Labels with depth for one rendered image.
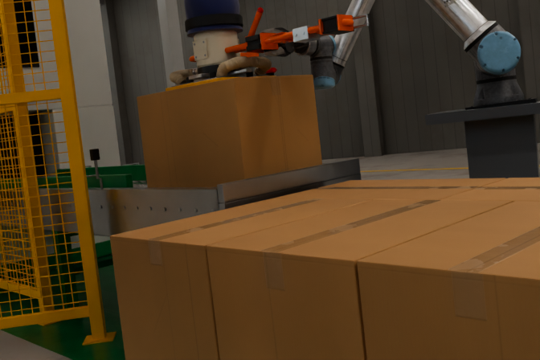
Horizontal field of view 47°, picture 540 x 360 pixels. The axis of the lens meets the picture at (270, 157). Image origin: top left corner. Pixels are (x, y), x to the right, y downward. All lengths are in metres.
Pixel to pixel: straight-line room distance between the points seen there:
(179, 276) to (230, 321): 0.18
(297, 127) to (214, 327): 1.09
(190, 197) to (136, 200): 0.34
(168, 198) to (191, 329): 0.85
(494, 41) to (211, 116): 1.04
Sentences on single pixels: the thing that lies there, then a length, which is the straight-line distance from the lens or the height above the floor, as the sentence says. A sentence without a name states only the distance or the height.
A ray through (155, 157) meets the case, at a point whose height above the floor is 0.70.
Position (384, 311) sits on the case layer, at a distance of 1.05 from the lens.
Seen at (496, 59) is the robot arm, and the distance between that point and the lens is 2.41.
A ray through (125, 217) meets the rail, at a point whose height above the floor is 0.49.
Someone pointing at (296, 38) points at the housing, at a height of 1.06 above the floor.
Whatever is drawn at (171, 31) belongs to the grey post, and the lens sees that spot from 5.46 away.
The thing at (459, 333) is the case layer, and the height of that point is 0.45.
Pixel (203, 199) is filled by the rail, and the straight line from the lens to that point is 2.06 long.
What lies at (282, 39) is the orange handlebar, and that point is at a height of 1.07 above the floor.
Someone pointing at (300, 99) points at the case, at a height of 0.86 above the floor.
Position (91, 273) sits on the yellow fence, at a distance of 2.62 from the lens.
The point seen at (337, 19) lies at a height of 1.08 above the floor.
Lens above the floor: 0.79
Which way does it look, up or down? 3 degrees down
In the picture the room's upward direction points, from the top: 6 degrees counter-clockwise
